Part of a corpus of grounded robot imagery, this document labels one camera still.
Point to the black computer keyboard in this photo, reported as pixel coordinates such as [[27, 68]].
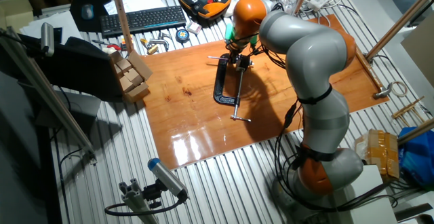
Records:
[[142, 18]]

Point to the glossy orange wooden board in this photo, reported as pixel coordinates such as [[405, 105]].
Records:
[[190, 125]]

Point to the taped cardboard package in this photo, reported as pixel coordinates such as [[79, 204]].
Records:
[[379, 152]]

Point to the white rounded plastic object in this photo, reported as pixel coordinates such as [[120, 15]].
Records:
[[229, 11]]

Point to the blue plastic bag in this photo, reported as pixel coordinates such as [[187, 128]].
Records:
[[418, 159]]

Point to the beige cardboard box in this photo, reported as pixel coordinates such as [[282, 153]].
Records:
[[15, 12]]

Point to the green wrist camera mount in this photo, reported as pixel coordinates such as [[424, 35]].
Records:
[[230, 34]]

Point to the round black tape measure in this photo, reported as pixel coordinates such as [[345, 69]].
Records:
[[182, 35]]

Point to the thin red pencil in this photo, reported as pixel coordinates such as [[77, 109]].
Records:
[[217, 58]]

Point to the plain silver camera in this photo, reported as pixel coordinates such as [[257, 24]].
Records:
[[47, 39]]

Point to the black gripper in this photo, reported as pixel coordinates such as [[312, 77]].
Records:
[[235, 48]]

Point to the black mouse pad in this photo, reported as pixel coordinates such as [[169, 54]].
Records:
[[76, 25]]

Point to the brown cardboard panel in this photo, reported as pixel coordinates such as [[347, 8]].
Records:
[[422, 47]]

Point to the white paper sheets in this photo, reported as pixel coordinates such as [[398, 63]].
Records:
[[139, 1], [51, 23]]

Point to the small metal clamp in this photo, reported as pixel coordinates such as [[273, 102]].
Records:
[[383, 92]]

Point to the grey flat panel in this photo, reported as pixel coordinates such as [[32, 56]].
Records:
[[78, 110]]

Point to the bundle of wooden sticks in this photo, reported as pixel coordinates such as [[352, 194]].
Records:
[[407, 108]]

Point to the wooden edge strip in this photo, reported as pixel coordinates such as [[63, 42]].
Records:
[[369, 71]]

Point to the brass fitting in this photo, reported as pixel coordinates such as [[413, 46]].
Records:
[[152, 49]]

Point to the grey metal frame beam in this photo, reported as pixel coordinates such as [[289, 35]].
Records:
[[51, 98]]

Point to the silver camera blue cap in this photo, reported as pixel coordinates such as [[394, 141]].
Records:
[[166, 178]]

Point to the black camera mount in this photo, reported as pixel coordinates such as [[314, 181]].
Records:
[[152, 193]]

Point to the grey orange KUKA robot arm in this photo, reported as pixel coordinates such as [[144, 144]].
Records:
[[315, 64]]

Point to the black metal C-clamp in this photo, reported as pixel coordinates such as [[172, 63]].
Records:
[[219, 81]]

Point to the chrome faucet part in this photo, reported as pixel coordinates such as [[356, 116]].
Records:
[[159, 41]]

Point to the small white pink box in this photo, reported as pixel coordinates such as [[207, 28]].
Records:
[[194, 28]]

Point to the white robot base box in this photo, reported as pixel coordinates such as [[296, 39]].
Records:
[[373, 197]]

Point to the aluminium profile post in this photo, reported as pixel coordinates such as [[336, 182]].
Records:
[[135, 200]]

